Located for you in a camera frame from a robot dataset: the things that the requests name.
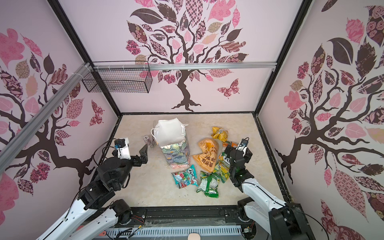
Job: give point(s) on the teal snack packet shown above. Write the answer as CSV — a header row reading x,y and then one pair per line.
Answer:
x,y
185,178

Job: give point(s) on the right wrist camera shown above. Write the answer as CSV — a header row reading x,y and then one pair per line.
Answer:
x,y
246,154

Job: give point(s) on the left aluminium rail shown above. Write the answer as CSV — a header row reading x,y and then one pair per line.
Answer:
x,y
12,149

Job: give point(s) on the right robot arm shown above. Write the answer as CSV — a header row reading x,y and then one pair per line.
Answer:
x,y
281,220

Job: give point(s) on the black wire basket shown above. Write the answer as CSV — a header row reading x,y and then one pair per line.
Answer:
x,y
119,77

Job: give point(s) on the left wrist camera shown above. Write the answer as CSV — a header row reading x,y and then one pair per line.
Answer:
x,y
122,149

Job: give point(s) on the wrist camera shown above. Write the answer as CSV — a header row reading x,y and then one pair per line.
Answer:
x,y
246,154
122,149

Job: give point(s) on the orange snack bag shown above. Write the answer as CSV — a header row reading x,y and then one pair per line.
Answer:
x,y
207,160

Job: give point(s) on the colourful paper bag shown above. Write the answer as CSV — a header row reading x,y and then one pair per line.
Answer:
x,y
171,137

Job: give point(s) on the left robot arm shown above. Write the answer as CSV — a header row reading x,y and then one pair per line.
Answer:
x,y
87,217

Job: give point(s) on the white slotted cable duct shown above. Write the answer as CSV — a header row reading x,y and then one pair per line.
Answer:
x,y
174,233

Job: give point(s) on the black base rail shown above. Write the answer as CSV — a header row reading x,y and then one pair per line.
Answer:
x,y
196,216

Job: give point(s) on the yellow snack packet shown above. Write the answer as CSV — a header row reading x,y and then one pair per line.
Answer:
x,y
219,134

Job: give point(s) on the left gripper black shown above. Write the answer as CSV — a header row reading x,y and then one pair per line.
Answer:
x,y
143,152

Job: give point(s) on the small glass jar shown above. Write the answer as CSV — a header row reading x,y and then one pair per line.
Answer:
x,y
148,140

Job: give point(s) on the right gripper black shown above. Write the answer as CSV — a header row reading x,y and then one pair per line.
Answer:
x,y
232,150

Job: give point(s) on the green snack bag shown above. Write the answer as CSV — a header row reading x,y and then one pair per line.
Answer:
x,y
209,184
222,168

